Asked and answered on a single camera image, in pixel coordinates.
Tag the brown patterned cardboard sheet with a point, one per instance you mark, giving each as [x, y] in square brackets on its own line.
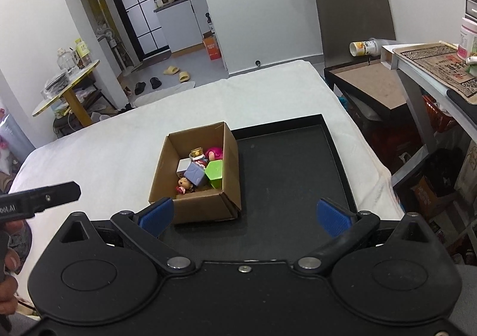
[436, 60]

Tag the white standing fan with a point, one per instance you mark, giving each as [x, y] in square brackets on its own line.
[108, 38]

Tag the black slipper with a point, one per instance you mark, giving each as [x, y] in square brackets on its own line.
[140, 88]
[155, 83]

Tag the bottle with yellow label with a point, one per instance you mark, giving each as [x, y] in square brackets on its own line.
[83, 52]

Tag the green and white tool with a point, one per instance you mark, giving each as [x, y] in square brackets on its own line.
[472, 62]

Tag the white kitchen appliance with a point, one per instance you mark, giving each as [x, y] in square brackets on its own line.
[164, 0]

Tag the pink toy figure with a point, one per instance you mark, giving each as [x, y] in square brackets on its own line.
[214, 153]

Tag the black tray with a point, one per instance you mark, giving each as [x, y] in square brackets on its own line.
[283, 179]

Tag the white jar with pink lid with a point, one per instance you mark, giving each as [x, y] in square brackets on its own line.
[467, 38]

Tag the white charger plug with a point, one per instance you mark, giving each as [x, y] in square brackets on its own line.
[183, 166]

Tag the black frame with brown board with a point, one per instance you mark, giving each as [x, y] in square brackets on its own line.
[369, 86]

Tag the white kitchen cabinet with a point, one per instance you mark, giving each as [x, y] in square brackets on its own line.
[182, 26]

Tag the person's grey trouser leg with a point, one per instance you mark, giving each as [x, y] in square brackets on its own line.
[467, 302]

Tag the black plastic bundle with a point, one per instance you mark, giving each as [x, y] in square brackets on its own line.
[56, 82]

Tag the grey chair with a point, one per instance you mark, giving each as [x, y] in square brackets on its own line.
[354, 15]

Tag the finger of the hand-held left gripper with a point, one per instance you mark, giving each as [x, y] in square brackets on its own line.
[59, 195]

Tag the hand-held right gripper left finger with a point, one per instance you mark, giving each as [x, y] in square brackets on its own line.
[158, 215]

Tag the yellow slipper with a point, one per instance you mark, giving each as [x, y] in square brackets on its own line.
[184, 77]
[172, 70]

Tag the black-framed glass door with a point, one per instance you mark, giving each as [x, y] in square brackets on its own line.
[138, 4]

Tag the clear glass jar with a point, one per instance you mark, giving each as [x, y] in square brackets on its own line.
[65, 59]

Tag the grey metal desk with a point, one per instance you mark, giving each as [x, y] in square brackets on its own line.
[413, 93]

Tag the white floor mat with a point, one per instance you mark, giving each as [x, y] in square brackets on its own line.
[164, 93]

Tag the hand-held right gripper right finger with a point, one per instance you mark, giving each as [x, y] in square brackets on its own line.
[333, 220]

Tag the orange cardboard box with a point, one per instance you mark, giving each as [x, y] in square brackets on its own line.
[212, 47]

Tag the green hexagonal box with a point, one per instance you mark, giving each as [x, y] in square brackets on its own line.
[215, 174]

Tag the small drawer unit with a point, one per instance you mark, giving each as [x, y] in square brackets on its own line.
[471, 0]

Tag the paper cup with yellow print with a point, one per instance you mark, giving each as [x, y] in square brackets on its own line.
[367, 47]

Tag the yellow-edged table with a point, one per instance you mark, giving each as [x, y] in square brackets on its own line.
[70, 84]

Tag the clear plastic bag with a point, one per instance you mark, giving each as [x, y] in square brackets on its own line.
[13, 142]

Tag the person's left hand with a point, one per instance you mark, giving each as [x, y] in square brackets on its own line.
[18, 237]

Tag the black spray bottle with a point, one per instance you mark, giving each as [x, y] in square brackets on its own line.
[208, 21]

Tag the brown cardboard box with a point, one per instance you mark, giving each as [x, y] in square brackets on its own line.
[201, 209]

